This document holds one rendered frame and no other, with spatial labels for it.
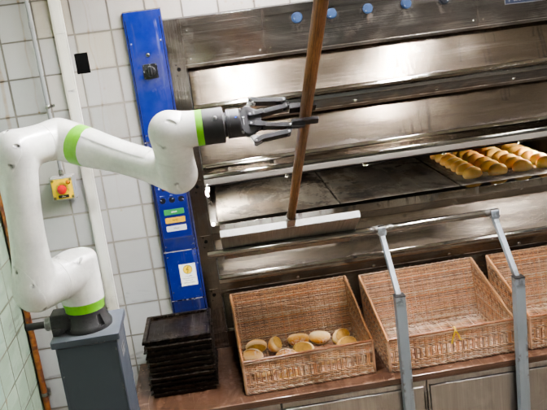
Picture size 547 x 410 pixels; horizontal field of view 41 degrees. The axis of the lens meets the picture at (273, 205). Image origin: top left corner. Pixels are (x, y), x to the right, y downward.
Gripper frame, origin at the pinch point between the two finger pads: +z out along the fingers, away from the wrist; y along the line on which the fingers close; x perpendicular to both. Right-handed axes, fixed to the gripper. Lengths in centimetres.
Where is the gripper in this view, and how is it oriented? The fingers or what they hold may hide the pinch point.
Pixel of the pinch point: (304, 114)
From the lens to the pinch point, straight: 189.8
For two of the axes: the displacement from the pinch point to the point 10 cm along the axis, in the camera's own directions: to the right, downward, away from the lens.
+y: 1.5, 9.4, -3.0
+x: 0.3, -3.1, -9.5
